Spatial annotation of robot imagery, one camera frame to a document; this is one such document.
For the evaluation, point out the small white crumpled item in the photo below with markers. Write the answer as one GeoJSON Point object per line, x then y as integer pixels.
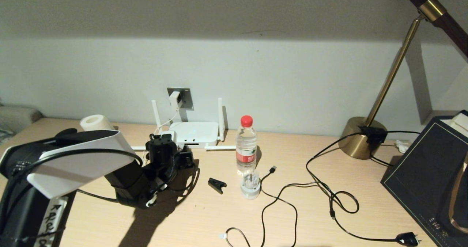
{"type": "Point", "coordinates": [402, 146]}

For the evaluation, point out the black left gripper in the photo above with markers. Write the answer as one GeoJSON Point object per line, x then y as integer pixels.
{"type": "Point", "coordinates": [173, 162]}

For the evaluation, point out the white wifi router with antennas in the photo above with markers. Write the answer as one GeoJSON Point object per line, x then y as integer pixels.
{"type": "Point", "coordinates": [197, 132]}

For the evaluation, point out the white handwritten label tape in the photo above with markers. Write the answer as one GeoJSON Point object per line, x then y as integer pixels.
{"type": "Point", "coordinates": [51, 221]}

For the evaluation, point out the brass desk lamp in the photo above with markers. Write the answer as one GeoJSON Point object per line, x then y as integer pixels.
{"type": "Point", "coordinates": [356, 141]}

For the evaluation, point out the white box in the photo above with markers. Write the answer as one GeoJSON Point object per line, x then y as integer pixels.
{"type": "Point", "coordinates": [460, 124]}

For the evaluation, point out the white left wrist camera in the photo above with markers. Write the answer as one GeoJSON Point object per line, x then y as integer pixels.
{"type": "Point", "coordinates": [167, 135]}

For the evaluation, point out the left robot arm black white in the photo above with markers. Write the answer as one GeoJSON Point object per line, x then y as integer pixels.
{"type": "Point", "coordinates": [80, 163]}

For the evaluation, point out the dark blue gift bag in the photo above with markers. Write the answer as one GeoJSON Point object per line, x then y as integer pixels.
{"type": "Point", "coordinates": [424, 181]}

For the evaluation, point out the grey cushion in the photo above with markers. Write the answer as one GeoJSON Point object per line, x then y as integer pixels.
{"type": "Point", "coordinates": [18, 116]}

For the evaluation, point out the white toilet paper roll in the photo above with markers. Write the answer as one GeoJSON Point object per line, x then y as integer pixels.
{"type": "Point", "coordinates": [95, 122]}

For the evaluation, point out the small black plastic clip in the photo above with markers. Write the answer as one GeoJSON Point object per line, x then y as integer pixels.
{"type": "Point", "coordinates": [216, 184]}

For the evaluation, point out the black block on lamp base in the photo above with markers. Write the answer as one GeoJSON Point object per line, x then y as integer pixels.
{"type": "Point", "coordinates": [374, 134]}

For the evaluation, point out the patterned fabric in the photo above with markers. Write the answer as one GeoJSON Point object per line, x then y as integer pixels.
{"type": "Point", "coordinates": [4, 133]}

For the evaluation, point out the small white clear-dome humidifier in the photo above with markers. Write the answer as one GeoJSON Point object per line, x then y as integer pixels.
{"type": "Point", "coordinates": [251, 190]}

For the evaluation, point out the grey wall power socket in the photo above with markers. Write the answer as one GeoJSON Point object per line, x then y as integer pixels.
{"type": "Point", "coordinates": [187, 96]}

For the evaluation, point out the clear water bottle red cap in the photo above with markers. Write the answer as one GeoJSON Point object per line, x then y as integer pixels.
{"type": "Point", "coordinates": [246, 155]}

